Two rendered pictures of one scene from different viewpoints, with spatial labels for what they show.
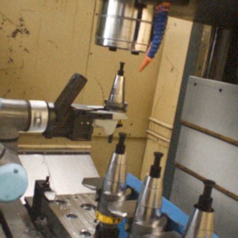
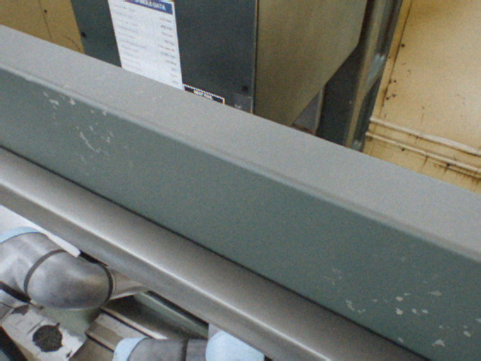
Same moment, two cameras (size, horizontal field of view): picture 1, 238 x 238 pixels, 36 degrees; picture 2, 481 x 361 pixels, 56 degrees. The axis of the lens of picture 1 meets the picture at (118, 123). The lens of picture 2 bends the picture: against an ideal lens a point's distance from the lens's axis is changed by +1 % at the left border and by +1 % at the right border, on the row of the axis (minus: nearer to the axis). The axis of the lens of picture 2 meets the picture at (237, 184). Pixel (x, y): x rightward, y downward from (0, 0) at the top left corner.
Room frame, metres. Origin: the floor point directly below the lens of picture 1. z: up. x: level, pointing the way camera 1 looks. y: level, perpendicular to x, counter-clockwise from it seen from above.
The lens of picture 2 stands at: (-0.01, 0.40, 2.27)
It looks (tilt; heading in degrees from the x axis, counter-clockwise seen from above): 45 degrees down; 331
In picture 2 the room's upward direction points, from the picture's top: straight up
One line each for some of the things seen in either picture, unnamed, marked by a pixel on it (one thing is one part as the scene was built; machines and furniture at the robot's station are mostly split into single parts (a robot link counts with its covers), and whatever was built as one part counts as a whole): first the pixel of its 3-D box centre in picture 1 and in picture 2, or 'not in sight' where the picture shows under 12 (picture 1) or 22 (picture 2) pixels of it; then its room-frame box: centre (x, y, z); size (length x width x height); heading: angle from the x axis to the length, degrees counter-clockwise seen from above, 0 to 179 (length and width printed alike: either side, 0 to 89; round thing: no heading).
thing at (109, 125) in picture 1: (110, 123); not in sight; (0.92, 0.02, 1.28); 0.09 x 0.03 x 0.06; 107
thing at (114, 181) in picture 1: (116, 170); not in sight; (0.62, -0.01, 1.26); 0.04 x 0.04 x 0.07
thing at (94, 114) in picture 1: (95, 114); not in sight; (0.90, 0.06, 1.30); 0.09 x 0.05 x 0.02; 107
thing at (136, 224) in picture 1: (145, 224); not in sight; (0.52, -0.06, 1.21); 0.06 x 0.06 x 0.03
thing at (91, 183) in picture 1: (99, 183); not in sight; (0.67, 0.02, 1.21); 0.07 x 0.05 x 0.01; 120
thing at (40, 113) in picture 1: (37, 116); not in sight; (0.85, 0.19, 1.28); 0.08 x 0.05 x 0.08; 30
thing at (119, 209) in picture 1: (127, 209); not in sight; (0.57, -0.04, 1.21); 0.07 x 0.05 x 0.01; 120
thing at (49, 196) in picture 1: (44, 197); not in sight; (1.09, 0.20, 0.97); 0.13 x 0.03 x 0.15; 30
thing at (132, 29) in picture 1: (127, 25); not in sight; (0.96, 0.02, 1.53); 0.16 x 0.16 x 0.12
